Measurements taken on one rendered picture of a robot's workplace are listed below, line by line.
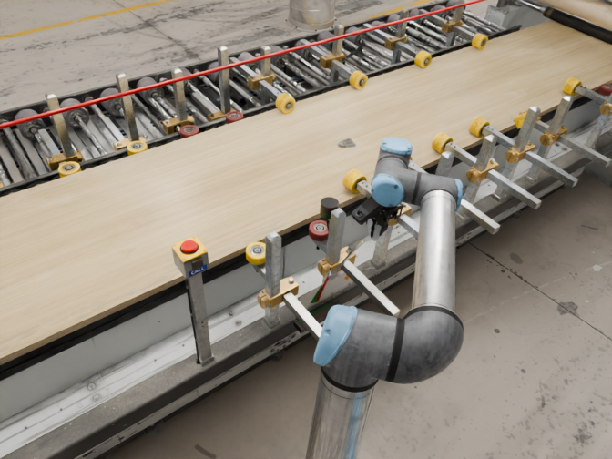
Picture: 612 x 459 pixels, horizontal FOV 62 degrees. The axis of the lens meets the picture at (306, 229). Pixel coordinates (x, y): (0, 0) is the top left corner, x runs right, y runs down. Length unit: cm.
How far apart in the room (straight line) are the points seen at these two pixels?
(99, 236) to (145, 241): 16
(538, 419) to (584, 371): 41
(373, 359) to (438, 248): 34
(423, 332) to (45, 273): 127
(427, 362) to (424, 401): 162
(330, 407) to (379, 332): 20
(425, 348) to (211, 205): 120
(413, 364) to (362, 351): 9
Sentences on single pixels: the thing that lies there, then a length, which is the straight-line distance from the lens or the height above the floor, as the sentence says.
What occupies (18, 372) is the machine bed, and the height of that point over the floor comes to 80.
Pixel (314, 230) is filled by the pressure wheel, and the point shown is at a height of 91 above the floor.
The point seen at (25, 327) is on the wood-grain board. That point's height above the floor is 90.
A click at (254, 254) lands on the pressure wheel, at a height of 90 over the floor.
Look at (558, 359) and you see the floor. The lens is 294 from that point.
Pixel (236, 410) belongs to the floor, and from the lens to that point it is 244.
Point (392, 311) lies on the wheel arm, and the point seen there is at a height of 86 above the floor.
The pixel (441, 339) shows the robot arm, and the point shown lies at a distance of 95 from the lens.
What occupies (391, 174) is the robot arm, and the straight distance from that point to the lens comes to 137.
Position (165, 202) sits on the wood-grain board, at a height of 90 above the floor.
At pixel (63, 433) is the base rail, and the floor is 70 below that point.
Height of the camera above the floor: 218
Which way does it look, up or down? 44 degrees down
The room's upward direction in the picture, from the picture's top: 5 degrees clockwise
